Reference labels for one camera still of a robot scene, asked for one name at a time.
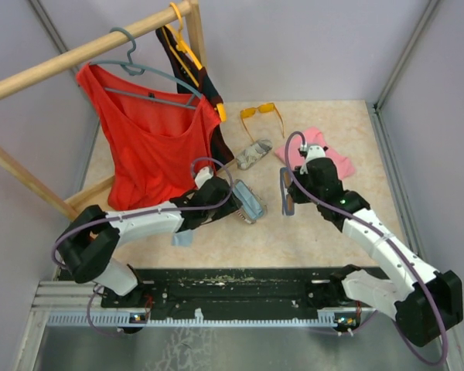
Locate square blue cleaning cloth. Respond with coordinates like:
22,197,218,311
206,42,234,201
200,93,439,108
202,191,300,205
234,183,264,220

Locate orange sunglasses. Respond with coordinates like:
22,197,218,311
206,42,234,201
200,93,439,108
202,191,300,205
240,102,285,142

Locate wooden clothes rack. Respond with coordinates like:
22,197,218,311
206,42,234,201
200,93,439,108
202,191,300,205
0,1,207,220

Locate red tank top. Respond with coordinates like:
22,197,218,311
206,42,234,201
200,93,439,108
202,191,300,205
77,63,220,211

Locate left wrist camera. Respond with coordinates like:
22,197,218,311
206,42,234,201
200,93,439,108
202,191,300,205
194,166,214,189

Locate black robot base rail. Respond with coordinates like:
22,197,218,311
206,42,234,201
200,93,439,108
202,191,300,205
36,266,448,334

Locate narrow blue cleaning cloth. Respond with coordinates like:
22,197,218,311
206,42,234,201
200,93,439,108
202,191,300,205
172,230,193,247

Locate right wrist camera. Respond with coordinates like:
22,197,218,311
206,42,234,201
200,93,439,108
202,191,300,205
299,144,326,162

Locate dark navy maroon garment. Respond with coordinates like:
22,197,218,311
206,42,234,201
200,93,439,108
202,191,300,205
155,26,234,165

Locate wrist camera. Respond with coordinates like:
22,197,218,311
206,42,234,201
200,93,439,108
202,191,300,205
194,166,214,189
299,144,326,162

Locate folded pink t-shirt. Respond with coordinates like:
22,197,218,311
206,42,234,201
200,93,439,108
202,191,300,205
288,127,356,180

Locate grey patterned glasses case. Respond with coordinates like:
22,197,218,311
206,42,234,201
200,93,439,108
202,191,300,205
236,138,273,170

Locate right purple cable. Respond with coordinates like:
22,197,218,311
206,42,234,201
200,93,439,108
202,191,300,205
285,131,449,366

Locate grey-blue clothes hanger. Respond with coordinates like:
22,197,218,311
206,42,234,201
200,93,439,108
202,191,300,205
89,27,203,110

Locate grey-framed sunglasses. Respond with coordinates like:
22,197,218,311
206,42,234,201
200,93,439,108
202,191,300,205
280,167,295,216

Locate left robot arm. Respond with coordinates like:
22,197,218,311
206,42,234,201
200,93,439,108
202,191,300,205
54,176,243,307

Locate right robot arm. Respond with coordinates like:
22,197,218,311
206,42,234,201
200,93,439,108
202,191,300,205
280,158,463,347

